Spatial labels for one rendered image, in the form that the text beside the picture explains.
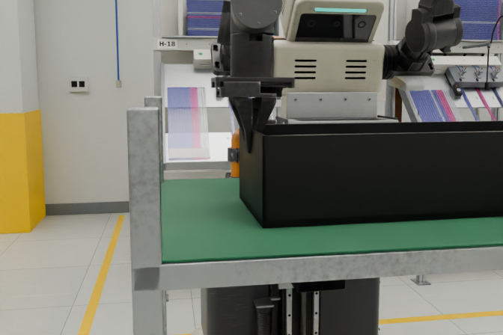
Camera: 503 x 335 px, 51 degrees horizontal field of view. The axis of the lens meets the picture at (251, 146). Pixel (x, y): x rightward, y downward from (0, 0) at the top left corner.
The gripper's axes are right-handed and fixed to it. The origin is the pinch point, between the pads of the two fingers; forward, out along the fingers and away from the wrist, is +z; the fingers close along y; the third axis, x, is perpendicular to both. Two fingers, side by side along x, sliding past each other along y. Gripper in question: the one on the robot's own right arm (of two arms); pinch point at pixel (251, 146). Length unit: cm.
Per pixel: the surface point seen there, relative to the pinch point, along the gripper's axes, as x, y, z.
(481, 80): 228, 187, -15
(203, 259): -18.0, -8.1, 9.4
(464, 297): 175, 147, 99
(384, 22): 263, 138, -54
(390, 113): 246, 136, 5
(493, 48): 240, 202, -36
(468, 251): -19.1, 20.2, 9.7
